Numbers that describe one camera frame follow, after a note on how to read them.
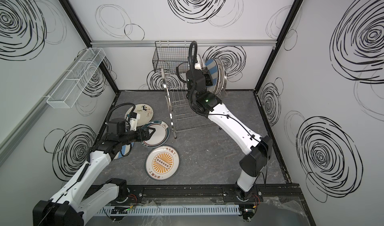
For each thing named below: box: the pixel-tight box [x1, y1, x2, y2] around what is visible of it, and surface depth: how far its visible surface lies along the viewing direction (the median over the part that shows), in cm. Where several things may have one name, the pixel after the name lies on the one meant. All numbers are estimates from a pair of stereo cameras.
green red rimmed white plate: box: [139, 120, 170, 148], surface depth 96 cm
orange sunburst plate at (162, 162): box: [145, 145, 180, 181], surface depth 86 cm
